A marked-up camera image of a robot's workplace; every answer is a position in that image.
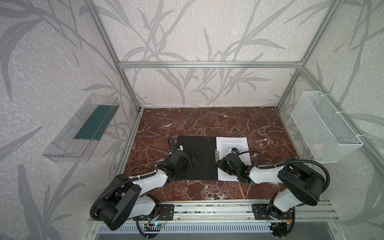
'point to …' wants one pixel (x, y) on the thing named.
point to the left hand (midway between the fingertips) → (195, 157)
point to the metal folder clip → (217, 156)
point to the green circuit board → (154, 227)
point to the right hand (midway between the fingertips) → (216, 158)
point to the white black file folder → (204, 148)
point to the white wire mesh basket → (329, 136)
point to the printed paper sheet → (224, 144)
